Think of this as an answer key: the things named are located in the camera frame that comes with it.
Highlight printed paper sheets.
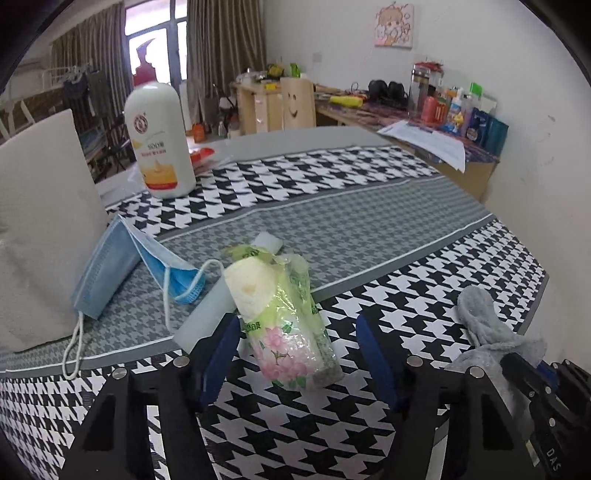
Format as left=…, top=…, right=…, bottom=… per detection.
left=378, top=120, right=467, bottom=174

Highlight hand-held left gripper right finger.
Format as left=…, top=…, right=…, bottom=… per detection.
left=355, top=315, right=548, bottom=480

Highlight brown curtain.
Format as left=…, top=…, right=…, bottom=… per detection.
left=51, top=9, right=127, bottom=139
left=186, top=0, right=267, bottom=123

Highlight glass balcony door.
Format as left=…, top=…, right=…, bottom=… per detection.
left=124, top=0, right=188, bottom=88

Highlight houndstooth tablecloth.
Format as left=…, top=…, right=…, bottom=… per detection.
left=0, top=127, right=550, bottom=480

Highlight tissue pack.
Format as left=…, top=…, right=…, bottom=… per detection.
left=221, top=244, right=345, bottom=392

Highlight blue face mask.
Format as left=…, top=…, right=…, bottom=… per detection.
left=62, top=213, right=227, bottom=380

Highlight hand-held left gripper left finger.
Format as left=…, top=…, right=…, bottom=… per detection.
left=58, top=313, right=243, bottom=480

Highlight red bottle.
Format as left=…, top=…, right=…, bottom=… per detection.
left=422, top=96, right=446, bottom=124

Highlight pink cartoon wall poster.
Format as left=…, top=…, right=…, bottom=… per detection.
left=373, top=4, right=415, bottom=49

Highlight grey sock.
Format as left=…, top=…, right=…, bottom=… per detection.
left=445, top=285, right=548, bottom=416

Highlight tall thermos bottle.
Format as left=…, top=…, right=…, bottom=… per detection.
left=409, top=62, right=432, bottom=116

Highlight blue toiletry bottles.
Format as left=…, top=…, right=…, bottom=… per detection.
left=466, top=108, right=509, bottom=155

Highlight desk with patterned cloth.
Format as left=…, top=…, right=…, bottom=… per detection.
left=316, top=99, right=502, bottom=204

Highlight black folding chair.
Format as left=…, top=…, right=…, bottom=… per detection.
left=83, top=122, right=132, bottom=178

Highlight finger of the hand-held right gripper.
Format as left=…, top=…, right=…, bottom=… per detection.
left=500, top=353, right=548, bottom=407
left=536, top=360, right=591, bottom=393

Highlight red plastic packet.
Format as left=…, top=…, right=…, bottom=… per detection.
left=188, top=147, right=218, bottom=168

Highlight wooden smiley chair back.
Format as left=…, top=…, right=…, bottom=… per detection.
left=280, top=76, right=317, bottom=132

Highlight dark hanging clothes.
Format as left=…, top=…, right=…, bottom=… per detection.
left=62, top=69, right=100, bottom=112

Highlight white foam box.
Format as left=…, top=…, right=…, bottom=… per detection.
left=0, top=108, right=114, bottom=354

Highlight white lotion pump bottle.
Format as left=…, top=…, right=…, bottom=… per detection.
left=124, top=39, right=197, bottom=200

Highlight translucent white plastic tube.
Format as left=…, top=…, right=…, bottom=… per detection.
left=174, top=232, right=283, bottom=352

